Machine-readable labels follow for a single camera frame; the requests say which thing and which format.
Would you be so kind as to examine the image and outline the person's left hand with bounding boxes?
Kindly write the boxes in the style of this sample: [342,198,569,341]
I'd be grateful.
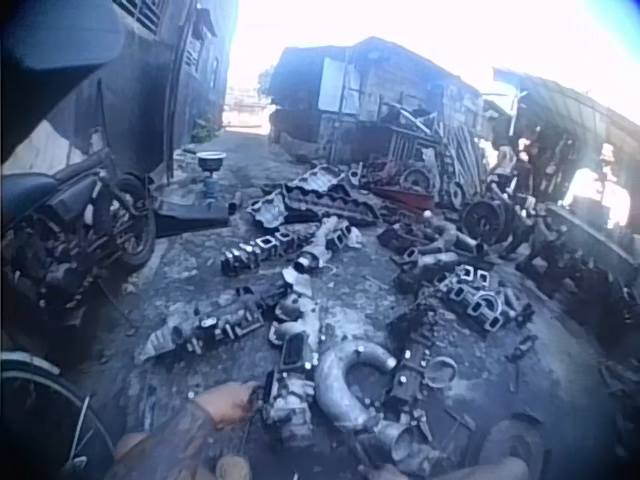
[193,380,266,430]

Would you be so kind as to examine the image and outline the person's right hand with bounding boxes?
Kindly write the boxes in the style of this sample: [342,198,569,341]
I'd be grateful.
[356,462,417,480]

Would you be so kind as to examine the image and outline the grey metal throttle body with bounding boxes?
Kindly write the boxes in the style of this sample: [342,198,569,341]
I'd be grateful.
[258,368,317,449]

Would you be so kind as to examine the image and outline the grey aluminium intake housing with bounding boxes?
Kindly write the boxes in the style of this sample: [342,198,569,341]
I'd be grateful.
[268,293,322,374]

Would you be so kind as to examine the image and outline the long dark intake manifold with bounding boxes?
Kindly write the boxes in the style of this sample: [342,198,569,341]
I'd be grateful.
[134,283,292,364]

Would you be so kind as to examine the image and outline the curved aluminium pipe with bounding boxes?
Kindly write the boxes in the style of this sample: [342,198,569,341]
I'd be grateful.
[313,340,399,432]

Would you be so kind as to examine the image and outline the grey ported exhaust manifold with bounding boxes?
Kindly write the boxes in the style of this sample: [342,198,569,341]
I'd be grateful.
[219,222,321,279]

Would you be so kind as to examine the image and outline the dark gearbox housing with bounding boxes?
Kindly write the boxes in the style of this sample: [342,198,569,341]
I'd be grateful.
[383,309,442,419]

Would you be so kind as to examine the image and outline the long grey metal pipe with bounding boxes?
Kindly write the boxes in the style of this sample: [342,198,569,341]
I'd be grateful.
[292,216,354,276]

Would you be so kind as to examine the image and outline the black flat tray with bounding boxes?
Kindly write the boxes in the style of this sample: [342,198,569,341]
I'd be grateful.
[151,193,232,237]

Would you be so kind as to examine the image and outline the bicycle wheel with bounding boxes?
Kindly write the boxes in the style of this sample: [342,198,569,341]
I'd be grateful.
[0,349,119,480]

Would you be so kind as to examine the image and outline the blue cylinder stand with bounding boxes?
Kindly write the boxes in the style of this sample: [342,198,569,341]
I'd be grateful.
[199,172,224,202]

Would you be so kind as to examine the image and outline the metal bowl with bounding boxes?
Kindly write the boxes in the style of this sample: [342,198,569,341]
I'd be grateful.
[195,149,228,174]

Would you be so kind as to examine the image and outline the heap of engine manifolds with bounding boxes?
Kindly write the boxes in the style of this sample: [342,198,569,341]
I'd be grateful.
[388,218,537,342]

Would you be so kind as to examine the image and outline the dark motorcycle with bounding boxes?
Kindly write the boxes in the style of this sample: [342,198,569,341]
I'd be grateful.
[0,148,159,324]

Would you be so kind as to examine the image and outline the dark flywheel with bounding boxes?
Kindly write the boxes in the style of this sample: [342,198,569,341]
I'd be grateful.
[459,198,507,247]

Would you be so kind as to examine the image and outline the scrap metal heap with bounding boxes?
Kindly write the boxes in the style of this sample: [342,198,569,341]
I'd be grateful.
[368,98,497,212]

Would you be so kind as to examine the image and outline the wooden shed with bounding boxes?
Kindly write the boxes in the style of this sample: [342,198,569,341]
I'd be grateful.
[263,35,487,151]

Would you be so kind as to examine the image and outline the large dark engine block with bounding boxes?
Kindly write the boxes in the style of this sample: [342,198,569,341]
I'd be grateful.
[514,203,640,324]

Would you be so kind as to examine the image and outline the black rounded cover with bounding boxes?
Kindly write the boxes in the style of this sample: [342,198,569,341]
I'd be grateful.
[0,0,127,162]

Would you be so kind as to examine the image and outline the corrugated metal roof shelter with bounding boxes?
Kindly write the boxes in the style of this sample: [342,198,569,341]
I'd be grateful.
[492,66,640,156]

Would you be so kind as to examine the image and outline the round metal ring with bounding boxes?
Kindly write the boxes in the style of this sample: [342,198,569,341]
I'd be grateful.
[424,355,459,389]

